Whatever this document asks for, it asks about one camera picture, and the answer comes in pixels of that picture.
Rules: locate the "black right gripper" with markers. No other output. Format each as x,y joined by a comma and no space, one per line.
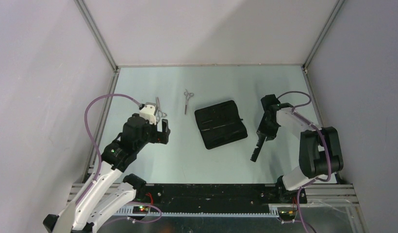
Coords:
261,129

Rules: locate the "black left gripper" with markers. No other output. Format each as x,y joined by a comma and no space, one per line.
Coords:
159,137

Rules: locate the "small black comb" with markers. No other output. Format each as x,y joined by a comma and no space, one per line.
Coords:
258,147

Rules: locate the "silver thinning scissors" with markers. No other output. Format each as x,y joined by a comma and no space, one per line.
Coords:
159,113

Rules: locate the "black zippered tool case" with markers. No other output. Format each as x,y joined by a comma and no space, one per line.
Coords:
217,114

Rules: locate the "black handled comb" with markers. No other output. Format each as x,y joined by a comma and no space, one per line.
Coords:
231,126

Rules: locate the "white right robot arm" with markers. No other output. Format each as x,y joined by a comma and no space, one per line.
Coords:
320,153

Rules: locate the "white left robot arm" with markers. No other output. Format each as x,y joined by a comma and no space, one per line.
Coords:
88,211

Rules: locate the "silver hair scissors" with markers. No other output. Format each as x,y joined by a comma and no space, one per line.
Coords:
188,95

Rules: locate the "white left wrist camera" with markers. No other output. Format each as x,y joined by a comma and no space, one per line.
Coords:
148,112

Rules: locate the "aluminium frame rail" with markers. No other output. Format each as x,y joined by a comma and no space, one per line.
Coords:
97,116

